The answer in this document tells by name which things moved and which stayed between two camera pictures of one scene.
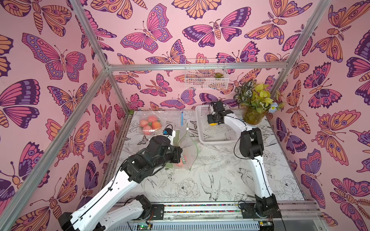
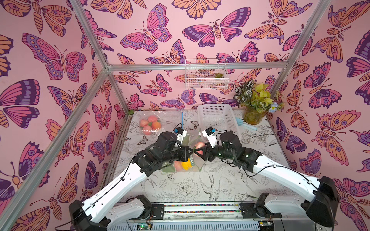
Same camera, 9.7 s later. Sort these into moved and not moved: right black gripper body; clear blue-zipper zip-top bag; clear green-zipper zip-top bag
Moved: clear green-zipper zip-top bag; right black gripper body
Not moved: clear blue-zipper zip-top bag
